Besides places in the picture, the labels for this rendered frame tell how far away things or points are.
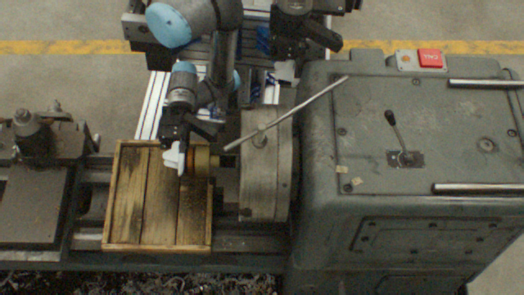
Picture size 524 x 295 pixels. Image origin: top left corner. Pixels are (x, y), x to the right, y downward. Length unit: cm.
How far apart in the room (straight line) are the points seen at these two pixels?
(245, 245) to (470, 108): 72
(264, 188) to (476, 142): 53
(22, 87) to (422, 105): 225
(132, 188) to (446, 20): 238
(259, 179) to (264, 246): 33
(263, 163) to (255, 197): 9
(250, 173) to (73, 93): 187
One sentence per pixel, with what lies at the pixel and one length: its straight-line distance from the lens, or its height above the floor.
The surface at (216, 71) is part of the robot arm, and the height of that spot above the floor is 110.
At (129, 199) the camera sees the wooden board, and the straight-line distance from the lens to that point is 175.
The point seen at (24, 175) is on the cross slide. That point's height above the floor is 97.
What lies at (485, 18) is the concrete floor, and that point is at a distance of 374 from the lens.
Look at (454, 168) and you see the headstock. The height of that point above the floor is 125.
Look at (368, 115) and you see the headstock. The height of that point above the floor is 126.
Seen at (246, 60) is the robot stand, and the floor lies 85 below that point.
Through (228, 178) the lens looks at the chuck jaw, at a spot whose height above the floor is 110.
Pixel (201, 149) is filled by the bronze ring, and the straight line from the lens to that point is 154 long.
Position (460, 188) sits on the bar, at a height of 127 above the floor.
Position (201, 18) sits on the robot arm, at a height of 140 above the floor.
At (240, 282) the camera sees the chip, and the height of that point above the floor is 58.
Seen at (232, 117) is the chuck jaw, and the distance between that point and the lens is 149.
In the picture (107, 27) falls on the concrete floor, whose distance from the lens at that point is 342.
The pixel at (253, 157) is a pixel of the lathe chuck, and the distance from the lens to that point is 140.
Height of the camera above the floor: 242
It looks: 58 degrees down
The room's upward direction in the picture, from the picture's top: 5 degrees clockwise
